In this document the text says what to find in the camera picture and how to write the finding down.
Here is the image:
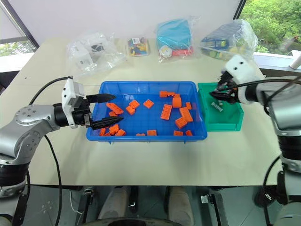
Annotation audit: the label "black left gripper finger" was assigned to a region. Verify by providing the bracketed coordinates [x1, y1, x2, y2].
[85, 93, 117, 104]
[90, 116, 124, 131]

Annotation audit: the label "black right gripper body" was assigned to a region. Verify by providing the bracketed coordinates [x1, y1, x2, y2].
[217, 72, 239, 104]

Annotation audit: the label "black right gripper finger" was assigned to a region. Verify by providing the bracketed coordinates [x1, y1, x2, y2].
[217, 80, 230, 92]
[209, 91, 234, 103]

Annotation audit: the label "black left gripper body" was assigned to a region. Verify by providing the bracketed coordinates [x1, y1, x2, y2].
[71, 95, 93, 129]

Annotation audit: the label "green plastic bin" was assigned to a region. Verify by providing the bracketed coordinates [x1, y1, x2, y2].
[197, 81, 245, 132]

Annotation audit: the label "blue plastic bin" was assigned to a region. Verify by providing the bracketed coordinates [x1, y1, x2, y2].
[85, 81, 208, 143]

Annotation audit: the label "small metal part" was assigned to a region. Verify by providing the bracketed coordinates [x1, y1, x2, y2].
[211, 101, 224, 112]

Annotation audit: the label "long orange toy brick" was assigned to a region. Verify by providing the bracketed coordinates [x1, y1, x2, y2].
[159, 90, 181, 98]
[106, 102, 125, 114]
[179, 107, 194, 123]

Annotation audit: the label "clear bag with white boxes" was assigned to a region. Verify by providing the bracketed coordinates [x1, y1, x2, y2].
[66, 32, 126, 77]

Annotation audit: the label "clear bag with blue toys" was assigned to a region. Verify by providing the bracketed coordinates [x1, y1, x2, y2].
[200, 19, 259, 62]

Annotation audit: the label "small bag colourful pieces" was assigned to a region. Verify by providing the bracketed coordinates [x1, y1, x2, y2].
[127, 37, 151, 57]

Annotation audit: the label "clear bag with teal item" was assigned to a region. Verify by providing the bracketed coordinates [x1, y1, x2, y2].
[156, 16, 198, 64]

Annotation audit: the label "white object on windowsill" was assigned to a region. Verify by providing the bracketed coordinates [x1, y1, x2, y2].
[289, 50, 301, 70]

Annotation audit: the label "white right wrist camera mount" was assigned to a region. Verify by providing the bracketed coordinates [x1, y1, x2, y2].
[224, 55, 260, 105]

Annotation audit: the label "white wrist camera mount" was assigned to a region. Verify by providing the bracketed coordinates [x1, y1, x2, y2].
[61, 77, 85, 129]
[224, 55, 260, 105]

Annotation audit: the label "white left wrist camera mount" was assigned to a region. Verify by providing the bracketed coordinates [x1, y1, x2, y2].
[61, 77, 85, 129]

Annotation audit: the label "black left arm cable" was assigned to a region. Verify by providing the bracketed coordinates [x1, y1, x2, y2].
[24, 75, 73, 226]

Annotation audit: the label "dark window frame beam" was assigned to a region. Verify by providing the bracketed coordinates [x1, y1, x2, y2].
[0, 0, 40, 52]
[232, 0, 248, 21]

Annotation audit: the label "thin white cable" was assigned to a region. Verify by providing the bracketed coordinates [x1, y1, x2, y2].
[69, 190, 83, 215]

